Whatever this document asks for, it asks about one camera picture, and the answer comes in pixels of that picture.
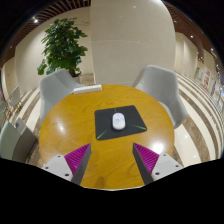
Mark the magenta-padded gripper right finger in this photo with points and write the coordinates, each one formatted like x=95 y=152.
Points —
x=146 y=160

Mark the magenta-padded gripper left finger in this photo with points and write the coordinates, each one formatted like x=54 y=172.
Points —
x=77 y=159

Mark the white cartoon-print computer mouse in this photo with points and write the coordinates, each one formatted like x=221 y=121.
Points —
x=118 y=121

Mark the black mouse pad green lines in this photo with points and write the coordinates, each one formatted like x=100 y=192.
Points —
x=103 y=123

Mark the grey-green sofa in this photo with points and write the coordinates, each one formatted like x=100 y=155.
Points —
x=11 y=140

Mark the white power strip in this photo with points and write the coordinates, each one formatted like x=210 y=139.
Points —
x=87 y=89

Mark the wide grey armchair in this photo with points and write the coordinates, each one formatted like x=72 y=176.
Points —
x=55 y=88

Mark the slim grey armchair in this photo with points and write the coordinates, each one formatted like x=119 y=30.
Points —
x=160 y=86

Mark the white chair wooden legs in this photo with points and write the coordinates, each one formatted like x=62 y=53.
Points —
x=15 y=95

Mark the small grey chair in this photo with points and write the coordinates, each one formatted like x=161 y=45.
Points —
x=3 y=106

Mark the tall green potted plant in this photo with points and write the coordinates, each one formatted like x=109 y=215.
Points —
x=63 y=46

